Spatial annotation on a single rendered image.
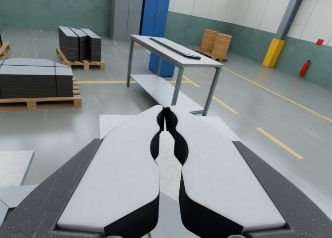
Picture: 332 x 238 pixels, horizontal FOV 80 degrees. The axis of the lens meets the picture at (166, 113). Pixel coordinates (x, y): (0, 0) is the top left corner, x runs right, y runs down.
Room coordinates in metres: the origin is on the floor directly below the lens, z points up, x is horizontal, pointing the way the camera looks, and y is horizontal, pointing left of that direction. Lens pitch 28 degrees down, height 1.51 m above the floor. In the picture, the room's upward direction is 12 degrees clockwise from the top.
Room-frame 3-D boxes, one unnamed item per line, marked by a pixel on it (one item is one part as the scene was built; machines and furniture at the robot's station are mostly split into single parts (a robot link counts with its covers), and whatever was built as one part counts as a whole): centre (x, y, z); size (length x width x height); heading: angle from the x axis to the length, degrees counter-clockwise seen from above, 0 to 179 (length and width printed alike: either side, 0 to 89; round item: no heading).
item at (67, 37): (4.51, 2.24, 0.32); 1.20 x 0.80 x 0.65; 39
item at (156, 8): (8.71, 1.28, 0.97); 1.00 x 0.49 x 1.95; 123
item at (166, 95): (3.21, 0.13, 0.49); 1.60 x 0.70 x 0.99; 37
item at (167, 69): (4.92, 0.35, 0.29); 0.61 x 0.43 x 0.57; 32
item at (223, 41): (8.40, -1.31, 0.47); 1.32 x 0.80 x 0.95; 33
